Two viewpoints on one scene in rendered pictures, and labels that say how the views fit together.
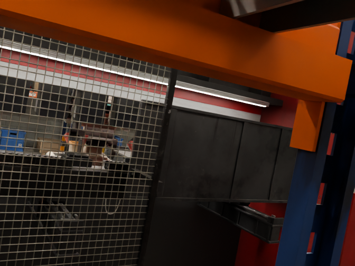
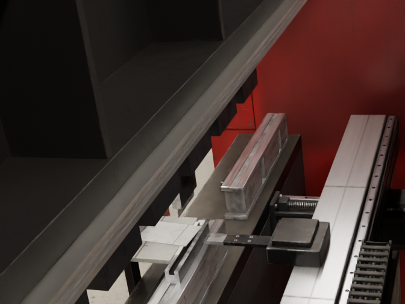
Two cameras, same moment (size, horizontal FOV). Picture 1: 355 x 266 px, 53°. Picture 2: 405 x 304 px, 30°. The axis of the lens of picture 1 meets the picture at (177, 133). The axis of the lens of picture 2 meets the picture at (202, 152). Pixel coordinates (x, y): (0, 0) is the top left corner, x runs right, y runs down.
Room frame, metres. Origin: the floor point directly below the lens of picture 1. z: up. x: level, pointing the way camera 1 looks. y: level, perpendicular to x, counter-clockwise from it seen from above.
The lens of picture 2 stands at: (0.94, 0.97, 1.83)
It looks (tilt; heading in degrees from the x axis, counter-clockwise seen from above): 24 degrees down; 324
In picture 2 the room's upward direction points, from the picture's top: 8 degrees counter-clockwise
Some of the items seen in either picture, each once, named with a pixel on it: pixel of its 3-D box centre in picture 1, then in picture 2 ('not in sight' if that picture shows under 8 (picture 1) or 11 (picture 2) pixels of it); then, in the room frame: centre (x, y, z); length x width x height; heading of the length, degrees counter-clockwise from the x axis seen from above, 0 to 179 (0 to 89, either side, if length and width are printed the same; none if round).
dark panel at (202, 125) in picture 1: (232, 160); not in sight; (1.82, -0.30, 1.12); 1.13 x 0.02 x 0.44; 122
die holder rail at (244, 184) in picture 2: not in sight; (258, 161); (2.42, -0.29, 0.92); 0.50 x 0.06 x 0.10; 122
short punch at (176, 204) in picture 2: not in sight; (183, 186); (2.12, 0.17, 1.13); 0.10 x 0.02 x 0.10; 122
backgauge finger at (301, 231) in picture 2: not in sight; (263, 237); (1.99, 0.08, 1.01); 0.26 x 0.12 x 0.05; 32
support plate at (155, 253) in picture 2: (133, 155); (129, 236); (2.25, 0.25, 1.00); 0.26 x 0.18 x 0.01; 32
